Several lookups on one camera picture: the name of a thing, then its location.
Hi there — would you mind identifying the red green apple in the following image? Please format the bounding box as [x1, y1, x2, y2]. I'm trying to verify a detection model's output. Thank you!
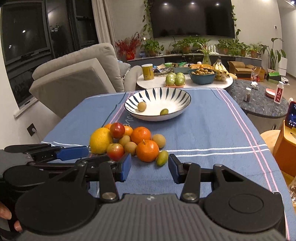
[106, 143, 125, 162]

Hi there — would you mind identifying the small green fruit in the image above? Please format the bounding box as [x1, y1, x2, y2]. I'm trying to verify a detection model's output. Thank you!
[160, 108, 169, 115]
[156, 150, 169, 167]

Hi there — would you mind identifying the large orange tangerine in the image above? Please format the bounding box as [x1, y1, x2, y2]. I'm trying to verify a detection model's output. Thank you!
[130, 126, 152, 145]

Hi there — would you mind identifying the small back orange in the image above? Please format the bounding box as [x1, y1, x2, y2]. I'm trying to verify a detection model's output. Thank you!
[124, 126, 133, 136]

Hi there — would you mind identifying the large yellow lemon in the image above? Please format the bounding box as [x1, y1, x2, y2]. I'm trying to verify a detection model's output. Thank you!
[89, 128, 113, 155]

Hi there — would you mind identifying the person left hand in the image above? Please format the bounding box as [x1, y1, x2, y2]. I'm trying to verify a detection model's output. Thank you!
[0, 202, 23, 233]

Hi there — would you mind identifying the blue striped tablecloth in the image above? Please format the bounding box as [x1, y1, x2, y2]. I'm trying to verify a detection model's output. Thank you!
[44, 88, 295, 240]

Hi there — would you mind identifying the white blue striped bowl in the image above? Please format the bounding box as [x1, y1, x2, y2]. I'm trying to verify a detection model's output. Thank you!
[125, 87, 192, 122]

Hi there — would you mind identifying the beige recliner sofa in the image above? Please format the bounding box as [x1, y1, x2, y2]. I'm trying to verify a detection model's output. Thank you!
[29, 43, 142, 118]

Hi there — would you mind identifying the white round coffee table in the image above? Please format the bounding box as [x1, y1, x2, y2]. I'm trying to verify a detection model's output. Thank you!
[136, 73, 234, 90]

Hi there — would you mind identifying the tray of green apples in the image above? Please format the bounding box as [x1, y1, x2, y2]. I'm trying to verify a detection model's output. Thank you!
[165, 73, 186, 88]

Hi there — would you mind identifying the yellow canister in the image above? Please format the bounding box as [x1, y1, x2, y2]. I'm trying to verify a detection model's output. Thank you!
[141, 63, 154, 80]

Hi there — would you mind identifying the teal bowl of longans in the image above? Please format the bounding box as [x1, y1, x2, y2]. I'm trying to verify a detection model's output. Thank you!
[188, 68, 216, 85]

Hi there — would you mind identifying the teal basket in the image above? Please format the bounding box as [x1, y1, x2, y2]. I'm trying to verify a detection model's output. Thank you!
[172, 67, 191, 74]

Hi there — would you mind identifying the small spice jar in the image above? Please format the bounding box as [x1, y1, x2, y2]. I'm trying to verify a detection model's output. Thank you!
[243, 87, 251, 102]

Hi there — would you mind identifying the orange fruit basket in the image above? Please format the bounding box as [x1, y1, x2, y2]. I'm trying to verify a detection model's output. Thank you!
[190, 64, 213, 69]

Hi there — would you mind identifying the banana bunch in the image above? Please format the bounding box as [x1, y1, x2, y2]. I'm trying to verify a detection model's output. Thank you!
[213, 58, 230, 81]

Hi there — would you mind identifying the dark marble round table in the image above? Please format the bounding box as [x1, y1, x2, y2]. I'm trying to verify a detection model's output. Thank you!
[226, 79, 288, 133]

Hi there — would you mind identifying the dark tv console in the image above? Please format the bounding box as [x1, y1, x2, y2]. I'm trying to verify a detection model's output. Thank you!
[127, 53, 262, 70]

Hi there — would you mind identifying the red flower arrangement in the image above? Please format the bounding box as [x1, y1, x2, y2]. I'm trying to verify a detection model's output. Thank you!
[115, 32, 142, 61]

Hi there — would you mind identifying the cardboard box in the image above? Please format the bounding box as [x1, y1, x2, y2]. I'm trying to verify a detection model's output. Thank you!
[228, 61, 254, 80]

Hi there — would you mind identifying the pink dish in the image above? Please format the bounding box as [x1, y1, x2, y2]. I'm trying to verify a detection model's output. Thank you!
[265, 88, 275, 99]

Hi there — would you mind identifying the smartphone on stand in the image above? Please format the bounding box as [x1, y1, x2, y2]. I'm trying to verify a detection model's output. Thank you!
[285, 101, 296, 128]

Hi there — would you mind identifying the glass vase with plant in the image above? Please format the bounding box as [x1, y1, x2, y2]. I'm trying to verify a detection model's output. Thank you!
[197, 42, 212, 65]

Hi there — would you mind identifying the white red label bottle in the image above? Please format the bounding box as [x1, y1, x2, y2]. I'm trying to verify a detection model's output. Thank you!
[274, 81, 284, 104]

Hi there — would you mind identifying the tall potted floor plant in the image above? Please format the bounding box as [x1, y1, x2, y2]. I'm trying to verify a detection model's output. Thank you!
[259, 38, 287, 70]

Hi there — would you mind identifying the black wall television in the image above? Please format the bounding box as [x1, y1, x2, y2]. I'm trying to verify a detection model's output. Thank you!
[149, 0, 235, 38]

